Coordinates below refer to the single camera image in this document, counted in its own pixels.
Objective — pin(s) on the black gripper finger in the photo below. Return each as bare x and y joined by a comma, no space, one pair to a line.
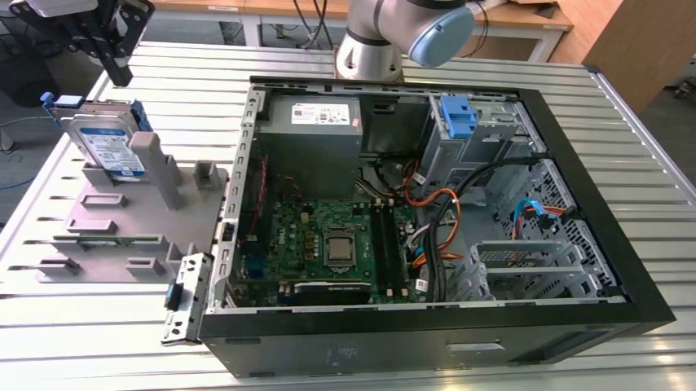
86,38
136,24

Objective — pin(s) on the hard disk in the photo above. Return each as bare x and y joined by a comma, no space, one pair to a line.
108,142

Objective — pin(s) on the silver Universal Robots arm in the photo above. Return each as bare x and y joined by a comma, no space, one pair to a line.
370,53

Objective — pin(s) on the metal disk bay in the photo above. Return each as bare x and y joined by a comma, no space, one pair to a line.
543,270

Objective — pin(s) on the black waste bin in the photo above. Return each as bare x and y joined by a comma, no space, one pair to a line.
32,91

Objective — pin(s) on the grey power supply unit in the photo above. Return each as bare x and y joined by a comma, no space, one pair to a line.
310,163

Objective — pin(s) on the grey parts rack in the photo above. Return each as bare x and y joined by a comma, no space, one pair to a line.
179,228

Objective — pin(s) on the green RAM stick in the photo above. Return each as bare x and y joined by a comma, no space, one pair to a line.
127,241

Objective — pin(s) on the green motherboard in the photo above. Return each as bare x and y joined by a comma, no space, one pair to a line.
294,228

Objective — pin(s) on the metal expansion slot retainer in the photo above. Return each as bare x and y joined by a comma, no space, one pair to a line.
192,281

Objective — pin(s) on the blue plastic drive latch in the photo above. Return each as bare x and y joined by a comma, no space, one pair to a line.
457,122

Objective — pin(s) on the silver CPU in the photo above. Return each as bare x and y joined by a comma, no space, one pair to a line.
338,248

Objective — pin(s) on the CPU socket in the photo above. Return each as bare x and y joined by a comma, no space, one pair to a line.
339,266

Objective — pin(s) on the wooden desk with white legs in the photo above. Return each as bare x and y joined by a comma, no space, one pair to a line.
521,18

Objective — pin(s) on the black RAM slot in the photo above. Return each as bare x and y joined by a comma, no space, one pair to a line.
383,248
398,248

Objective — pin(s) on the metal optical drive cage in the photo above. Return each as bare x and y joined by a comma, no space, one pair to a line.
489,150

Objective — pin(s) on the black graphics card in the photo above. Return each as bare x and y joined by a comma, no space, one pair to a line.
331,293

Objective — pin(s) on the black PC case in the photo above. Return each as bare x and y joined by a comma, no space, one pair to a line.
380,346

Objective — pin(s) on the wooden cabinet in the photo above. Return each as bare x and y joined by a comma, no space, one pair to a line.
641,40

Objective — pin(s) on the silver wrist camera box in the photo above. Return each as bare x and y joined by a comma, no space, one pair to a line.
50,7

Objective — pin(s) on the long table with white frame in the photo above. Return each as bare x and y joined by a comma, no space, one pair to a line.
217,9

